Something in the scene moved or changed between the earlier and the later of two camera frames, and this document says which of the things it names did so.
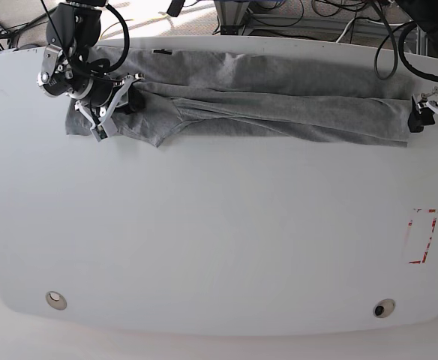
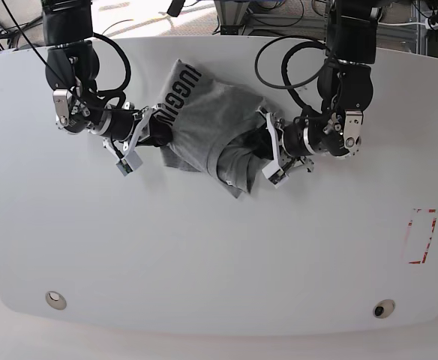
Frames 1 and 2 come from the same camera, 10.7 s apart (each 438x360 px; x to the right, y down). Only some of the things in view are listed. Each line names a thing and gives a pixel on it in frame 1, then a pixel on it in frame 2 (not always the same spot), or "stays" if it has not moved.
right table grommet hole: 384,308 stays
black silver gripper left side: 61,75 → 73,115
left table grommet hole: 55,300 stays
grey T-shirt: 252,94 → 217,128
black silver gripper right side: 423,113 → 337,135
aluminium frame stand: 230,13 stays
